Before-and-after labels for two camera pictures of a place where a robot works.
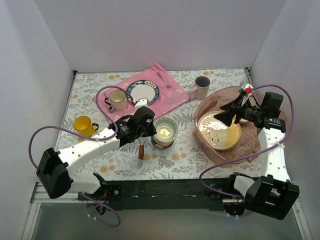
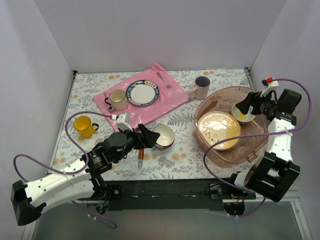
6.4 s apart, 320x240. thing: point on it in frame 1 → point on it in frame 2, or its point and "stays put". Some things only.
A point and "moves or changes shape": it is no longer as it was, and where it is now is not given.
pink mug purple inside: [201, 88] stays put
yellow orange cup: [84, 124] stays put
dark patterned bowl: [161, 144] moves or changes shape
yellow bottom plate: [216, 135] stays put
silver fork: [168, 86] stays put
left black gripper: [149, 130] → [141, 138]
